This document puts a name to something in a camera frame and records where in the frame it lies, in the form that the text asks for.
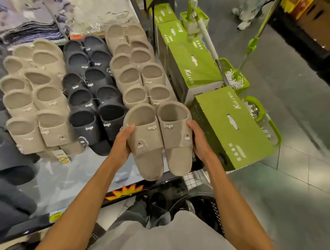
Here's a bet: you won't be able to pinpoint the grey rubber slipper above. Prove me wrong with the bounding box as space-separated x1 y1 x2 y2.
0 164 40 186
0 178 39 233
0 128 41 171

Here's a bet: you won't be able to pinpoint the white handle green mop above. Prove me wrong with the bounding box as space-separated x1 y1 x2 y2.
192 10 250 95

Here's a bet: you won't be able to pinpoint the column of black slippers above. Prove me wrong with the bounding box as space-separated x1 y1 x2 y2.
62 35 124 110

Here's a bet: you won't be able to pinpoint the blue yellow price label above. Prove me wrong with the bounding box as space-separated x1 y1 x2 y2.
49 210 65 224

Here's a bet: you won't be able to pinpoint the stack of navy folded textiles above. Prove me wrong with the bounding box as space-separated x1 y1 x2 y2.
0 0 65 46

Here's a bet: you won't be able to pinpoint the column of beige slippers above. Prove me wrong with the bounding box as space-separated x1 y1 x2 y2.
0 38 86 162

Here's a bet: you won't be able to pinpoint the black logo rubber slipper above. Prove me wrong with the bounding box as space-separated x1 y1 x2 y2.
69 109 113 157
97 103 128 141

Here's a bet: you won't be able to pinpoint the column of pale cream slippers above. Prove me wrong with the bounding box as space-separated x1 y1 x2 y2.
104 23 178 112

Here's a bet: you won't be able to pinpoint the green cardboard box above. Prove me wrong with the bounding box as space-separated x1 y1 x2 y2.
167 38 224 105
151 3 179 25
190 86 275 172
156 20 190 62

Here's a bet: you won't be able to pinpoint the brown cardboard carton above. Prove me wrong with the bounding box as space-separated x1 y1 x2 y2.
296 0 330 51

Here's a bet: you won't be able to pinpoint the person's left hand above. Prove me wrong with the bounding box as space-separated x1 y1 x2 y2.
109 124 136 168

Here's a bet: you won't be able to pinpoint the white wire grid panel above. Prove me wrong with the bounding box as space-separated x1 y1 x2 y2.
183 170 207 191

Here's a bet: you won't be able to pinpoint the green white mop bucket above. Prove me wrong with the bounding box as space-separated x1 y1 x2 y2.
179 0 210 39

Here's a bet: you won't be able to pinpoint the yellow printed poster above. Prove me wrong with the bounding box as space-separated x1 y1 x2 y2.
279 0 316 20

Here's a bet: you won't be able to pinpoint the person's left forearm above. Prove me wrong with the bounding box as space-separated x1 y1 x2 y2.
35 157 124 250

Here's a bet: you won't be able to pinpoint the person's light grey shirt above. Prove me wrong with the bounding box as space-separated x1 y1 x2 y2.
87 210 237 250

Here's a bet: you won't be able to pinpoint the yellow starburst price sticker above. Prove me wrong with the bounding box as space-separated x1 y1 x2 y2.
104 183 144 201

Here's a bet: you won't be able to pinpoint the person's right hand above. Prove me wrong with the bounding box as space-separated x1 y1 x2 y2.
186 120 216 164

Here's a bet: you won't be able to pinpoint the white fluffy rug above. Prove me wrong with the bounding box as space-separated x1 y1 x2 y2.
42 0 140 37

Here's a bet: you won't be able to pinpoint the person's right forearm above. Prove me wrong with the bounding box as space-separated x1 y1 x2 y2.
205 154 275 250

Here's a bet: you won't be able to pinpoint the black basket with wavy slots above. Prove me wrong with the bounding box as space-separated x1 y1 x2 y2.
169 192 225 237

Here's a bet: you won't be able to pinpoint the green metal mop pole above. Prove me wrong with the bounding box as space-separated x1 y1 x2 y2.
233 0 282 80

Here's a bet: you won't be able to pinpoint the beige logo rubber slipper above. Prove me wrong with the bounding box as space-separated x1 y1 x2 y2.
123 103 165 182
157 101 193 177

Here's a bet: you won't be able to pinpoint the person's light blue jeans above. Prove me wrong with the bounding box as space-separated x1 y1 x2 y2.
108 201 172 230

